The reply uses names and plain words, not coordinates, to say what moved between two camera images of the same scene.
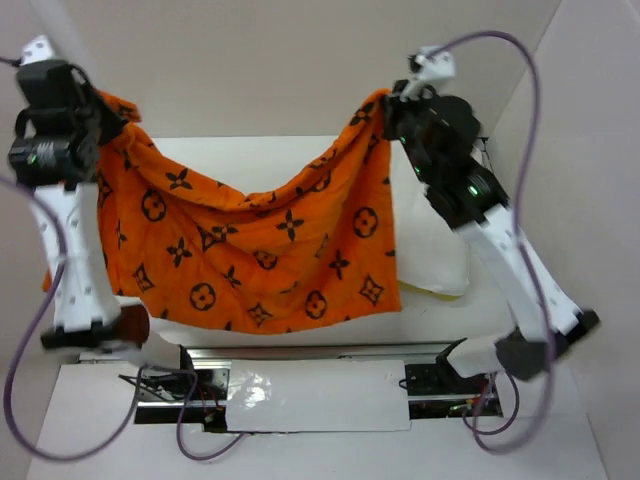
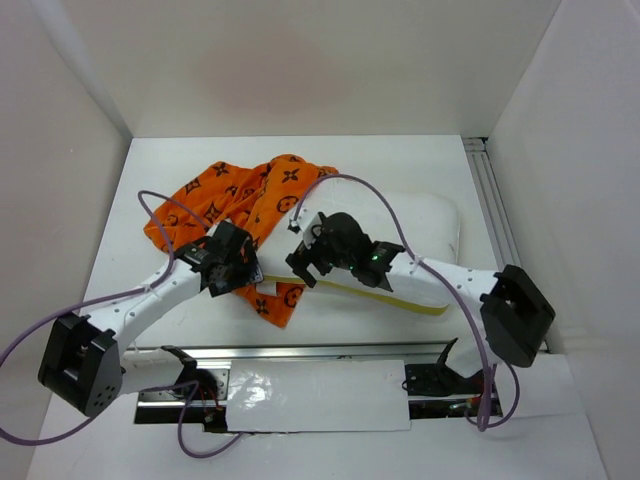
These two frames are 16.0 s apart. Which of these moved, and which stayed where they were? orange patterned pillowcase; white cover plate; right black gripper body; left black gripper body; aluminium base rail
Moved: right black gripper body; left black gripper body; orange patterned pillowcase
Stayed: aluminium base rail; white cover plate
